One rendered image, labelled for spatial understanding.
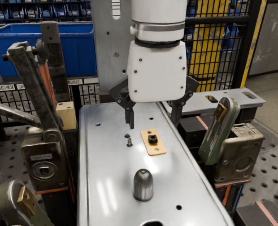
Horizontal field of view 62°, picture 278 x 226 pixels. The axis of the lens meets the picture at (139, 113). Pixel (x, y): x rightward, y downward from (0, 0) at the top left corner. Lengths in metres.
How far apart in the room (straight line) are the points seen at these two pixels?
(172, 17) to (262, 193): 0.67
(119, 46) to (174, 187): 0.42
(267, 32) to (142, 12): 3.01
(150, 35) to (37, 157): 0.29
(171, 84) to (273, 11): 2.94
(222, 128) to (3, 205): 0.34
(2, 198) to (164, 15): 0.30
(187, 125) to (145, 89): 0.23
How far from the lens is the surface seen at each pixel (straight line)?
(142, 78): 0.38
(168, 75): 0.39
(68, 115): 0.51
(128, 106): 0.41
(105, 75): 0.69
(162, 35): 0.35
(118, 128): 0.53
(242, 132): 0.49
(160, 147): 0.47
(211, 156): 0.47
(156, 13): 0.35
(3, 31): 0.90
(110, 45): 0.66
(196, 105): 0.64
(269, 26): 3.32
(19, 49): 0.38
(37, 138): 0.45
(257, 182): 0.91
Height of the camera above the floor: 1.30
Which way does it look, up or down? 31 degrees down
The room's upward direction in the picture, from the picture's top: straight up
